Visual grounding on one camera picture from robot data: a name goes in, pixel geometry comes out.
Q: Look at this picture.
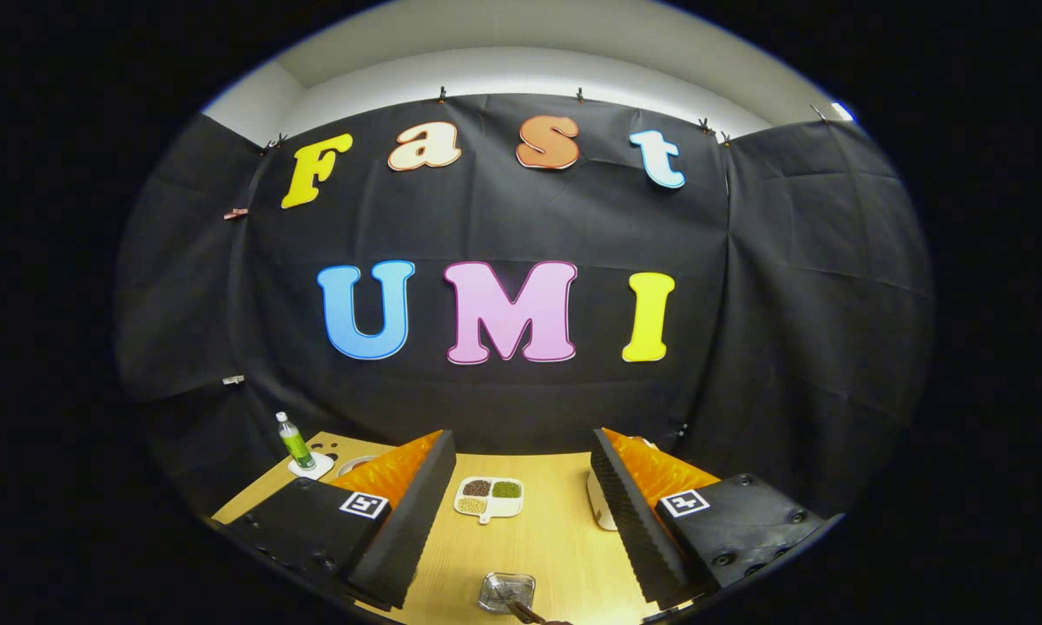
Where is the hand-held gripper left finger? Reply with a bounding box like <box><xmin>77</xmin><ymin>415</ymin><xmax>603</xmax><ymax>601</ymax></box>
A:
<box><xmin>215</xmin><ymin>428</ymin><xmax>458</xmax><ymax>611</ymax></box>

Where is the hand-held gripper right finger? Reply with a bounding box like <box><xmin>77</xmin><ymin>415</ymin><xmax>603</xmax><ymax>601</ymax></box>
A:
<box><xmin>590</xmin><ymin>426</ymin><xmax>843</xmax><ymax>610</ymax></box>

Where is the metal fork with wooden handle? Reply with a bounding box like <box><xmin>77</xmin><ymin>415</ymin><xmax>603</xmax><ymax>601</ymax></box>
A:
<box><xmin>502</xmin><ymin>592</ymin><xmax>550</xmax><ymax>625</ymax></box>

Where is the white toaster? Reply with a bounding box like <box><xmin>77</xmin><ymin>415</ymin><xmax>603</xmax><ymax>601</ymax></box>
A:
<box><xmin>585</xmin><ymin>438</ymin><xmax>661</xmax><ymax>532</ymax></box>

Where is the white divided dish with beans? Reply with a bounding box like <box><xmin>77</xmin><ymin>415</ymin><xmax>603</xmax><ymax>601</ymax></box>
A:
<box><xmin>453</xmin><ymin>476</ymin><xmax>524</xmax><ymax>525</ymax></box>

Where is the white square coaster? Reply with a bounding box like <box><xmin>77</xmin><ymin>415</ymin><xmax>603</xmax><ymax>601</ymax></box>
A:
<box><xmin>287</xmin><ymin>451</ymin><xmax>336</xmax><ymax>481</ymax></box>

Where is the green drink bottle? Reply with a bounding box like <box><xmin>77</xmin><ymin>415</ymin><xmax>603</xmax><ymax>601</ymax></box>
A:
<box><xmin>275</xmin><ymin>411</ymin><xmax>318</xmax><ymax>471</ymax></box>

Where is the metal wire basket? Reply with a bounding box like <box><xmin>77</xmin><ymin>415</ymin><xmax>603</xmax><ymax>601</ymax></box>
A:
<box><xmin>477</xmin><ymin>572</ymin><xmax>537</xmax><ymax>615</ymax></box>

